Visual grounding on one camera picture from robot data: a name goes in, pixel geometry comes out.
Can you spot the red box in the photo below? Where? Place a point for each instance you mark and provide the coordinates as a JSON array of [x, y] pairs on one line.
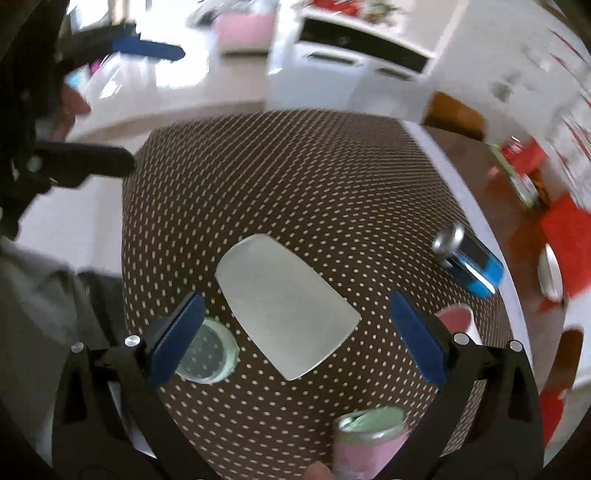
[[526, 154]]

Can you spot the brown dotted tablecloth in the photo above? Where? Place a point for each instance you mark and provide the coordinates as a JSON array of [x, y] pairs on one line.
[[286, 184]]

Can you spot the pink cup with green inside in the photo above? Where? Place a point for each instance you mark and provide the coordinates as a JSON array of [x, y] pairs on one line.
[[369, 443]]

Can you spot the person's grey clothing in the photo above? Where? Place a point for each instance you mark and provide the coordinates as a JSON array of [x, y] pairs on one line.
[[41, 323]]

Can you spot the white cup with pink inside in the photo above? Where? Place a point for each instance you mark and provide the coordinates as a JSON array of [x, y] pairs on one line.
[[457, 319]]

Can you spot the blue can with metal cap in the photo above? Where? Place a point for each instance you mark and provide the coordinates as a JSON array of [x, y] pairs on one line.
[[478, 267]]

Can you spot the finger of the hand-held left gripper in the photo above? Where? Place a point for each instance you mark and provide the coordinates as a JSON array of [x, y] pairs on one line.
[[87, 159], [147, 47]]

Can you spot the red mat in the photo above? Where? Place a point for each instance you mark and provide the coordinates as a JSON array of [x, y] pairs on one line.
[[570, 240]]

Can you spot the white cabinet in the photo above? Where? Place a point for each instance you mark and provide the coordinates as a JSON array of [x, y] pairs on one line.
[[351, 50]]

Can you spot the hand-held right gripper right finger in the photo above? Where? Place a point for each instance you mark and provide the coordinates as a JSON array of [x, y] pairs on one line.
[[418, 344]]

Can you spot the pink box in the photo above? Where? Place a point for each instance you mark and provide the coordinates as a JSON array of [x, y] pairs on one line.
[[242, 30]]

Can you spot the white plate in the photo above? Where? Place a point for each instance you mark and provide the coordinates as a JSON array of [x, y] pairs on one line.
[[549, 274]]

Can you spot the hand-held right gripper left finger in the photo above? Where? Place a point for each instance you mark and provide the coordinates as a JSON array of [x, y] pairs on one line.
[[178, 344]]

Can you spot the brown wooden chair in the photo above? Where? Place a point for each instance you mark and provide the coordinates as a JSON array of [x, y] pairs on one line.
[[455, 115]]

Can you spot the white flat tray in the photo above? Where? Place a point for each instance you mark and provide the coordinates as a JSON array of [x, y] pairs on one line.
[[286, 304]]

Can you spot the clear glass lid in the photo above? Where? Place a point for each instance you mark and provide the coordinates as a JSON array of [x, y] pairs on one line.
[[212, 355]]

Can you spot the person's left hand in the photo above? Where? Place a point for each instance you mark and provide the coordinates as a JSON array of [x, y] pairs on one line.
[[71, 108]]

